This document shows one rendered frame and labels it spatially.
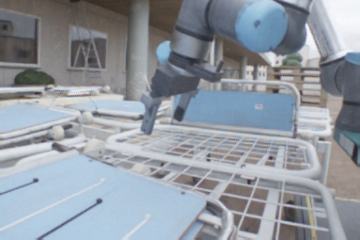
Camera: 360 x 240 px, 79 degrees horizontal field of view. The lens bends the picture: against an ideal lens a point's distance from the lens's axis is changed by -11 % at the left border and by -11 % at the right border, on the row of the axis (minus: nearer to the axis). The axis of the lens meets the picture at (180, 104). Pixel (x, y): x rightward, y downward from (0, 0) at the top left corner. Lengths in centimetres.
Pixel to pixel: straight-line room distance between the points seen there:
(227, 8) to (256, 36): 7
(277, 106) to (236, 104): 22
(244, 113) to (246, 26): 98
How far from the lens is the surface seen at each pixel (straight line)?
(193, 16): 50
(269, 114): 134
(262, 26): 41
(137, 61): 695
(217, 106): 139
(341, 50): 109
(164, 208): 42
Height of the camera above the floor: 76
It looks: 5 degrees down
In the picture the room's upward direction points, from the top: 2 degrees clockwise
